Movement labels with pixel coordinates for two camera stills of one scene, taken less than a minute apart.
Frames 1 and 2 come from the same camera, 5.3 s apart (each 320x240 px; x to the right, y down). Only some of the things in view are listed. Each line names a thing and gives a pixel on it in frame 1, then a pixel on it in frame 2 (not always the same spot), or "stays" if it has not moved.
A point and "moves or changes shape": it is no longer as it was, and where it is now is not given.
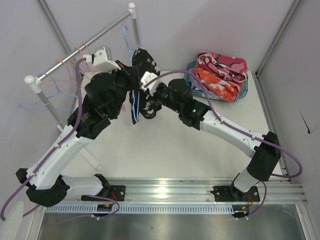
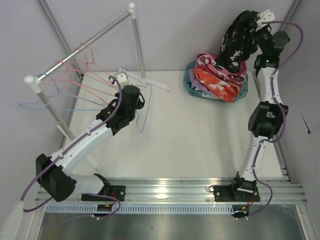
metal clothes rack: (37, 82) stays
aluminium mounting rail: (192, 190) stays
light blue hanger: (130, 48) to (144, 94)
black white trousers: (139, 103) to (240, 42)
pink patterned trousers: (232, 68) stays
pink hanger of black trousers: (80, 51) moves or changes shape
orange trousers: (225, 90) stays
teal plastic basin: (201, 93) stays
